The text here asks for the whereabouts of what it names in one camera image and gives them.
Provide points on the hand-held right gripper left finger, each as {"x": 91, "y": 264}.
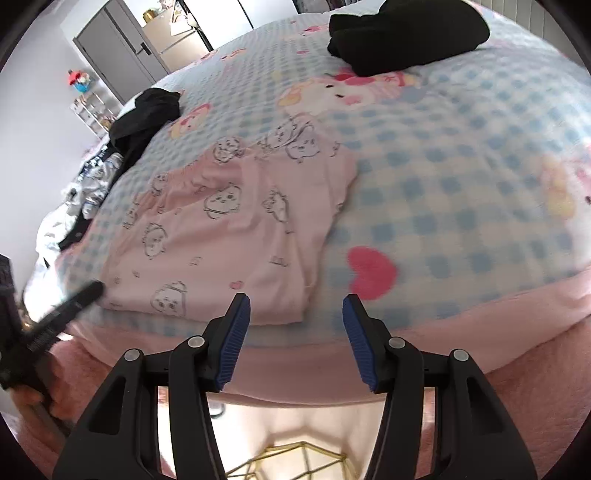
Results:
{"x": 235, "y": 341}

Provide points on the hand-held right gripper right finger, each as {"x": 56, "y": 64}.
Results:
{"x": 360, "y": 341}

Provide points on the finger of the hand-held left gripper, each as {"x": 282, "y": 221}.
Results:
{"x": 74, "y": 307}

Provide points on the pink cartoon print pants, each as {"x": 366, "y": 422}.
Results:
{"x": 231, "y": 230}

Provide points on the person's left forearm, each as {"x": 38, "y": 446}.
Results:
{"x": 87, "y": 369}

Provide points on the person's left hand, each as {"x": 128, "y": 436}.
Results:
{"x": 57, "y": 392}

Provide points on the plain white garment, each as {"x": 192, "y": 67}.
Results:
{"x": 55, "y": 235}

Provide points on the white patterned garment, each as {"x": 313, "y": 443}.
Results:
{"x": 97, "y": 184}

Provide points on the person's pink fleece clothing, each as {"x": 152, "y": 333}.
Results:
{"x": 531, "y": 406}

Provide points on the checked cartoon print blanket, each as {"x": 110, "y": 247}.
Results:
{"x": 438, "y": 175}

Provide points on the white shelf rack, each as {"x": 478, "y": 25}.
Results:
{"x": 94, "y": 110}

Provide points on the red and blue plush toy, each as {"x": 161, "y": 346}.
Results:
{"x": 81, "y": 82}

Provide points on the beige fridge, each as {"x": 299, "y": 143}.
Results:
{"x": 178, "y": 41}

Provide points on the gold can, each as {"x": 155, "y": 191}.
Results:
{"x": 148, "y": 15}

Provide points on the folded black garment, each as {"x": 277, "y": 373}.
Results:
{"x": 406, "y": 32}

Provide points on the grey padded headboard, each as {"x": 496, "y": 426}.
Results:
{"x": 545, "y": 23}

